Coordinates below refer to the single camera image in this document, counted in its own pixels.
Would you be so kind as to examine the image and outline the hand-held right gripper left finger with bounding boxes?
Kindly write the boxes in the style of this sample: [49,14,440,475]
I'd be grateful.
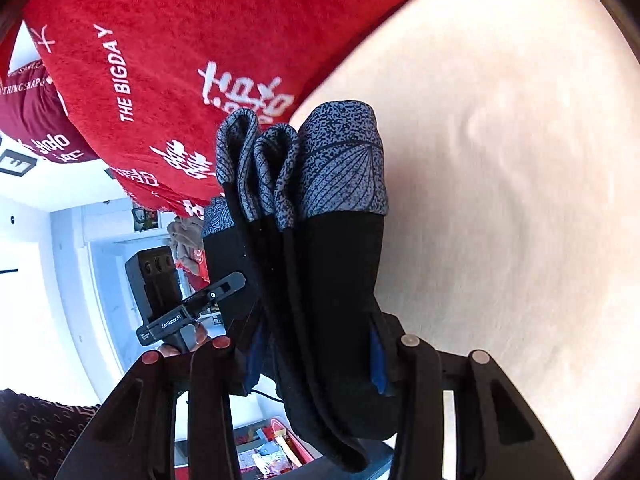
[55,310,271,480]

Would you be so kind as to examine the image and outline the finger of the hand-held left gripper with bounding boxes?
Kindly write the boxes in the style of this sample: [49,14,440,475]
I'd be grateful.
[182,271,247,312]

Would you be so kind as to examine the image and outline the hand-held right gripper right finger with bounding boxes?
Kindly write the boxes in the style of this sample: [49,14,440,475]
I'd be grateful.
[367,312,573,480]

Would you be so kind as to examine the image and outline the black and blue garment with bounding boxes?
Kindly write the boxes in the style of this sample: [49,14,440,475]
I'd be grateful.
[201,100,401,473]

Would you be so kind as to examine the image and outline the person's left hand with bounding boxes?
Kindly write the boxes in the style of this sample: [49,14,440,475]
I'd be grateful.
[159,321,210,358]

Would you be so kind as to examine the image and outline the beige hanging cloth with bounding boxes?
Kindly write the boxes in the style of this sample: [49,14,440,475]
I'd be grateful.
[166,216,205,261]

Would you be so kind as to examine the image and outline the red paper box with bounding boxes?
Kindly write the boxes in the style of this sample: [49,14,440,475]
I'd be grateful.
[270,416,321,466]

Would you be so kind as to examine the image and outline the dark patterned cloth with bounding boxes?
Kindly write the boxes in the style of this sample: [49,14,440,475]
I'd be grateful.
[0,389,101,480]

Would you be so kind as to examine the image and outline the dark red printed pillow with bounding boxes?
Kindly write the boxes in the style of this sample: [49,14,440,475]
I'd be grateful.
[0,60,98,166]

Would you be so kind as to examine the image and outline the peach bed sheet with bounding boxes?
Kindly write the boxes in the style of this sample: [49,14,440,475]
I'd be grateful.
[287,0,628,480]

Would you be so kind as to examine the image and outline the small wall picture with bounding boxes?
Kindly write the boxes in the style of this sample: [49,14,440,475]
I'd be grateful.
[131,206,162,233]

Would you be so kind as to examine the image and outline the black framed wall picture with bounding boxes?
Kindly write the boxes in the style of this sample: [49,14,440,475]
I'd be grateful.
[0,149,38,177]

